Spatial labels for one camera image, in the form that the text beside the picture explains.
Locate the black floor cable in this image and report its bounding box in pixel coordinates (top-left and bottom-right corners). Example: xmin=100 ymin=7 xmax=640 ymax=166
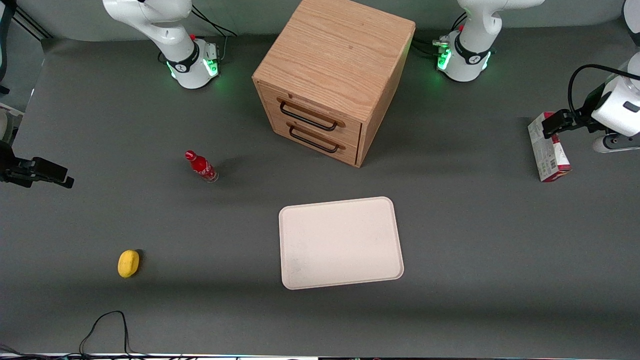
xmin=0 ymin=310 xmax=151 ymax=359

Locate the black left base cable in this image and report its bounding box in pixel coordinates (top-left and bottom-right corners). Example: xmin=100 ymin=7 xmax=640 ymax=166
xmin=412 ymin=12 xmax=467 ymax=60

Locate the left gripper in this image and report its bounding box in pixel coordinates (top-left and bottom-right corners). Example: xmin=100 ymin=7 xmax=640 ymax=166
xmin=542 ymin=75 xmax=640 ymax=140

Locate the black hanging strap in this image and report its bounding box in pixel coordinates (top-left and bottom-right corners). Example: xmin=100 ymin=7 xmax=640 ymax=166
xmin=0 ymin=0 xmax=17 ymax=96

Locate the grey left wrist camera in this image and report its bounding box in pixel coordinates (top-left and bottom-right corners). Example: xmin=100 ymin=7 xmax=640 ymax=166
xmin=593 ymin=133 xmax=640 ymax=154

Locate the beige plastic tray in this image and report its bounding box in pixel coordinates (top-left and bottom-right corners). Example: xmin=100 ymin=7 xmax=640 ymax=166
xmin=278 ymin=196 xmax=405 ymax=291

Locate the wooden drawer front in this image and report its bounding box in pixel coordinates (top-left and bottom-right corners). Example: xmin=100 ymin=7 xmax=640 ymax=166
xmin=270 ymin=113 xmax=360 ymax=166
xmin=258 ymin=81 xmax=363 ymax=147

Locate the black base cable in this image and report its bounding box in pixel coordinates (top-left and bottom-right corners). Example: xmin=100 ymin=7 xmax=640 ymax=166
xmin=191 ymin=5 xmax=239 ymax=63
xmin=412 ymin=12 xmax=467 ymax=60

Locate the red cookie box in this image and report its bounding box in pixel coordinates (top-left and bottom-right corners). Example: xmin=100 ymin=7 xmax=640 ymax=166
xmin=527 ymin=111 xmax=573 ymax=183

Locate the wooden drawer cabinet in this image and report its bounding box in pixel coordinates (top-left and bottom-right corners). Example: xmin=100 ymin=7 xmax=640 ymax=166
xmin=252 ymin=0 xmax=417 ymax=168

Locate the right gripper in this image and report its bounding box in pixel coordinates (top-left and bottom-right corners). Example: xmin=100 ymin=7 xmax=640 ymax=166
xmin=0 ymin=141 xmax=75 ymax=190

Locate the black right base cable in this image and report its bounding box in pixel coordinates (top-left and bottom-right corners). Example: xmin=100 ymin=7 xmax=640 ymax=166
xmin=191 ymin=5 xmax=239 ymax=63

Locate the red cola bottle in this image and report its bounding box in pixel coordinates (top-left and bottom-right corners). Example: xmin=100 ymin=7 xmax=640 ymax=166
xmin=184 ymin=150 xmax=219 ymax=184

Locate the yellow lemon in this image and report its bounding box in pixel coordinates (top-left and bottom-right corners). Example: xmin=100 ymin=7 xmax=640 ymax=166
xmin=117 ymin=249 xmax=141 ymax=279

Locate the black metal drawer handle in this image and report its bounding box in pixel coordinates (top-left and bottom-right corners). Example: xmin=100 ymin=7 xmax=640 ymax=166
xmin=277 ymin=98 xmax=346 ymax=133
xmin=287 ymin=121 xmax=347 ymax=154

